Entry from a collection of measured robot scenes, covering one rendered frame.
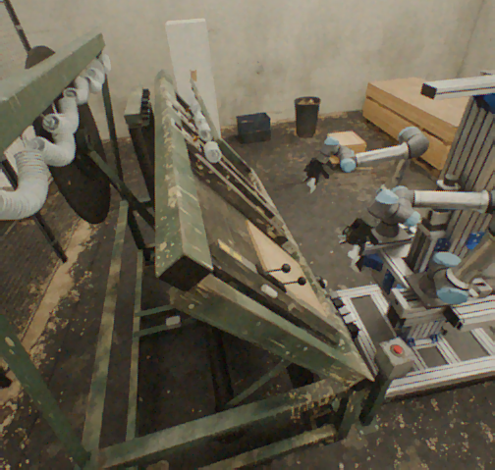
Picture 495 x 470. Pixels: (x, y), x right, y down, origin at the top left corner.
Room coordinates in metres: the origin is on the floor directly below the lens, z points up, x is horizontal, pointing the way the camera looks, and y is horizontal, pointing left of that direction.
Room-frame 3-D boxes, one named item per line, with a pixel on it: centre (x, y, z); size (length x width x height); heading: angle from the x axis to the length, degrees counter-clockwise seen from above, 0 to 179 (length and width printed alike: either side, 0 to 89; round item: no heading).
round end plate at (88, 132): (1.39, 0.76, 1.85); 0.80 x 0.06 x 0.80; 12
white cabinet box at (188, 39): (5.34, 0.72, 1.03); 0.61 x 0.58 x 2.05; 6
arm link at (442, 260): (0.99, -0.96, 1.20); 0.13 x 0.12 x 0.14; 161
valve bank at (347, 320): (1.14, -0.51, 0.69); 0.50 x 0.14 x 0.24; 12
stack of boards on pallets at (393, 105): (4.96, -3.14, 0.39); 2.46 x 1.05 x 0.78; 6
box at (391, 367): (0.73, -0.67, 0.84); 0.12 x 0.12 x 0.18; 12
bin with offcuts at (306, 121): (5.75, -1.25, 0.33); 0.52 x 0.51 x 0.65; 6
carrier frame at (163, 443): (1.57, 0.37, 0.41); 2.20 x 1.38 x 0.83; 12
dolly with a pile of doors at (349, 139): (4.49, -1.58, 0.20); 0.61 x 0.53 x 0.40; 6
